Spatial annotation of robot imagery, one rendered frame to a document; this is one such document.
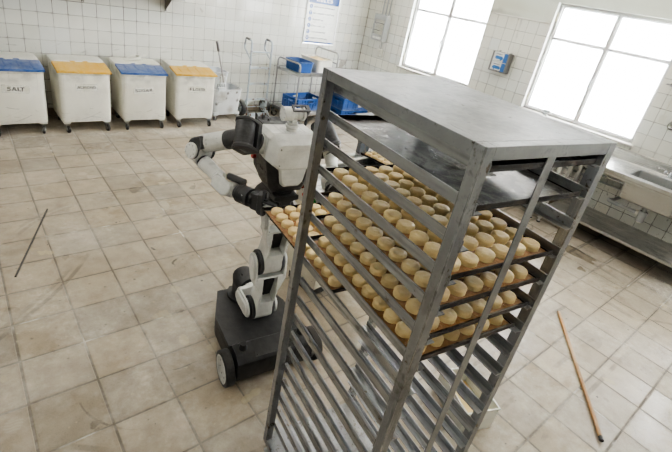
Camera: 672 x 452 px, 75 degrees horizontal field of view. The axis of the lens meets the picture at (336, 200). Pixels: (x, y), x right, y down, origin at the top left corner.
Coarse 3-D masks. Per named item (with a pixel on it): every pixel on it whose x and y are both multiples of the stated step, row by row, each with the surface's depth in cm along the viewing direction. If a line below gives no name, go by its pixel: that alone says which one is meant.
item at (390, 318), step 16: (320, 240) 152; (336, 256) 145; (352, 272) 138; (368, 288) 132; (384, 304) 127; (384, 320) 123; (400, 320) 125; (496, 320) 130; (400, 336) 118; (448, 336) 120; (464, 336) 123
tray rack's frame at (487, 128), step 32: (384, 96) 106; (416, 96) 113; (448, 96) 122; (480, 96) 131; (448, 128) 89; (480, 128) 94; (512, 128) 100; (544, 128) 106; (576, 128) 113; (480, 160) 83; (608, 160) 108; (448, 224) 91; (576, 224) 116; (448, 256) 92; (512, 256) 108; (544, 288) 125; (416, 320) 102; (480, 320) 115; (416, 352) 104; (512, 352) 135; (320, 416) 214; (352, 416) 217; (384, 416) 117; (480, 416) 147; (352, 448) 202; (384, 448) 120
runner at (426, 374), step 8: (424, 368) 169; (424, 376) 167; (432, 376) 166; (432, 384) 164; (440, 384) 162; (440, 392) 162; (448, 392) 159; (456, 408) 156; (456, 416) 153; (464, 416) 153; (464, 424) 151; (472, 424) 150
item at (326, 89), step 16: (320, 96) 131; (320, 112) 132; (320, 128) 134; (320, 144) 137; (320, 160) 140; (304, 192) 145; (304, 208) 146; (304, 224) 149; (304, 240) 153; (288, 288) 163; (288, 304) 164; (288, 320) 168; (288, 336) 172; (272, 384) 186; (272, 400) 187; (272, 416) 192; (272, 432) 198
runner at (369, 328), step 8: (368, 320) 200; (368, 328) 199; (376, 336) 195; (384, 344) 190; (384, 352) 187; (392, 352) 186; (392, 360) 184; (400, 360) 182; (416, 384) 174; (416, 392) 171; (424, 392) 170; (424, 400) 168; (432, 400) 167; (432, 408) 166; (440, 408) 163; (448, 416) 160; (448, 424) 160; (448, 432) 157; (456, 432) 157; (456, 440) 155; (464, 440) 154
